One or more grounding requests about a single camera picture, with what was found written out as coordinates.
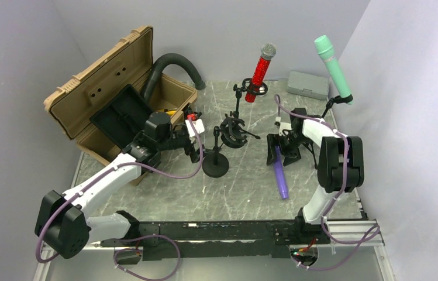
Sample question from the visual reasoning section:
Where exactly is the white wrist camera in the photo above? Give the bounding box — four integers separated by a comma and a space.
274, 116, 292, 136
185, 114, 206, 139

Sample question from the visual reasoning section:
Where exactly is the mint green microphone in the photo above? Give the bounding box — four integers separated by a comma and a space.
314, 35, 353, 104

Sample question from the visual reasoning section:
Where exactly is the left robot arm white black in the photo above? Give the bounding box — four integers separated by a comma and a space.
35, 119, 205, 263

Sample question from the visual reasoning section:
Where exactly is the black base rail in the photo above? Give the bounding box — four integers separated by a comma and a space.
101, 217, 330, 261

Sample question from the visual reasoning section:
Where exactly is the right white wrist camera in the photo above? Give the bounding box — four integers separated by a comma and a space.
274, 116, 292, 136

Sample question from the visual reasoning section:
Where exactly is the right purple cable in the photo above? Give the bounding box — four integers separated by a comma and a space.
274, 94, 381, 272

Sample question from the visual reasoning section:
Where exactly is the black tripod stand right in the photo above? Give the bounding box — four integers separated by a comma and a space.
302, 94, 353, 169

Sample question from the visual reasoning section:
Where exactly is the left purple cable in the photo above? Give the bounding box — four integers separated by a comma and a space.
35, 118, 205, 265

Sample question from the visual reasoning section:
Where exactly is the purple cable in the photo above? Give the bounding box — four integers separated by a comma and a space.
274, 94, 381, 272
35, 118, 205, 265

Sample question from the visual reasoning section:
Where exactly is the yellow tool in case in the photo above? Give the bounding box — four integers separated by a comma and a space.
164, 110, 177, 116

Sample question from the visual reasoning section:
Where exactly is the black tripod stand shock mount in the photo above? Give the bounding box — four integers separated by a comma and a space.
229, 78, 268, 118

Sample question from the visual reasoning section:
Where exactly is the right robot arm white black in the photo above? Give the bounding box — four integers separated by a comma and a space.
266, 108, 364, 243

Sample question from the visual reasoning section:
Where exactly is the purple loop cable base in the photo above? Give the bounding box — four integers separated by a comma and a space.
113, 234, 181, 280

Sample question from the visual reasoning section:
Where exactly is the black round base mic stand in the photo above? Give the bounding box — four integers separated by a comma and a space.
201, 113, 261, 179

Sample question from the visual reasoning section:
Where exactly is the grey plastic case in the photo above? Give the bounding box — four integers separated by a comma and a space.
286, 71, 329, 100

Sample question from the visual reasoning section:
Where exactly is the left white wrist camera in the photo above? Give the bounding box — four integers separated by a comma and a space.
185, 114, 206, 139

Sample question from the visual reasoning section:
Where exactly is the black corrugated hose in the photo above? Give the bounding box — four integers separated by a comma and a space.
142, 53, 206, 104

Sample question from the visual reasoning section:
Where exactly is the tan plastic tool case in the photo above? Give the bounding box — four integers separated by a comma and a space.
44, 26, 206, 166

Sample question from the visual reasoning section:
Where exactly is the purple microphone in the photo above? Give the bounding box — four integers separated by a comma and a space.
273, 146, 289, 200

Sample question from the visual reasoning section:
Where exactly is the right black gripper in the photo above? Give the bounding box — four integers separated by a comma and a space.
267, 132, 309, 166

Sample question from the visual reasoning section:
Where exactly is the red glitter microphone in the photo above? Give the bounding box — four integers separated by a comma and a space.
245, 43, 277, 103

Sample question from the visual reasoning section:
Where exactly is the black tray in case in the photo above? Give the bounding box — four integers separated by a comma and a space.
89, 84, 153, 149

